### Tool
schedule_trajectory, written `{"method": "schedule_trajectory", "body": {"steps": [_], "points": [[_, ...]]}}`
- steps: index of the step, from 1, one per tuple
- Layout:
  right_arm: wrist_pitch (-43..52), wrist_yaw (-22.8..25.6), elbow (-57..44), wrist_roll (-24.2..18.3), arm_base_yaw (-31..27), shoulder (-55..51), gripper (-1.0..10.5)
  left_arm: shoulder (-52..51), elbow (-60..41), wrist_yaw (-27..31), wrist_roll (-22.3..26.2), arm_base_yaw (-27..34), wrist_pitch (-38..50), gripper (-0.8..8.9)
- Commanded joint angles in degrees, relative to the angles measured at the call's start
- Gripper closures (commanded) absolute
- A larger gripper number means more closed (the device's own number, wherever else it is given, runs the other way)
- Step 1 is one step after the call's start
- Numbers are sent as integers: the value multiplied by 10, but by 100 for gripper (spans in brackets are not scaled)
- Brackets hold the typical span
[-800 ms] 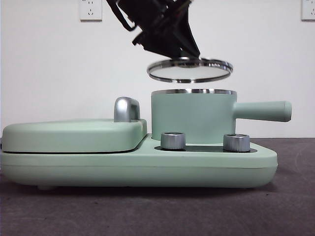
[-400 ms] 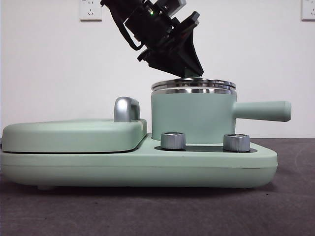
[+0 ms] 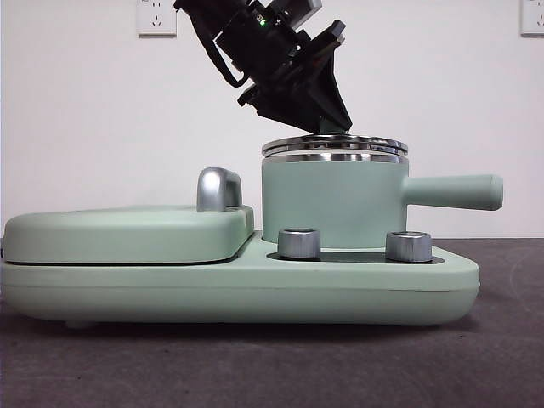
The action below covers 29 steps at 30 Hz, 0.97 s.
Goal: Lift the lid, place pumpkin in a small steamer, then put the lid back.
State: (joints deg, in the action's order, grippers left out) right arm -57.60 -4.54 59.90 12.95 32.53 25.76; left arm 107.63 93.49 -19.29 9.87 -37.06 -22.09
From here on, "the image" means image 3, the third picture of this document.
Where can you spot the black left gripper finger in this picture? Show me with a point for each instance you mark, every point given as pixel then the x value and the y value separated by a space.
pixel 333 93
pixel 293 106

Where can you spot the glass lid with green knob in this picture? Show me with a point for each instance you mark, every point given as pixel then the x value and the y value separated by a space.
pixel 336 144

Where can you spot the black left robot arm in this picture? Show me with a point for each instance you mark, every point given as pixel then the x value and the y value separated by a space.
pixel 221 10

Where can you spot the silver control knob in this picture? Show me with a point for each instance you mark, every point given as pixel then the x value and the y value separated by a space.
pixel 409 246
pixel 298 244

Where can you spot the green hinged grill cover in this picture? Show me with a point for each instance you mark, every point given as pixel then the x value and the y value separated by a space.
pixel 106 236

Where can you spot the green breakfast maker base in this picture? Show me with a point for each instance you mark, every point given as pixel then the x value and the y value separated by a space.
pixel 127 293

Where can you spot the white wall socket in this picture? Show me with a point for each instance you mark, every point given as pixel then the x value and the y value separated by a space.
pixel 155 21
pixel 533 17

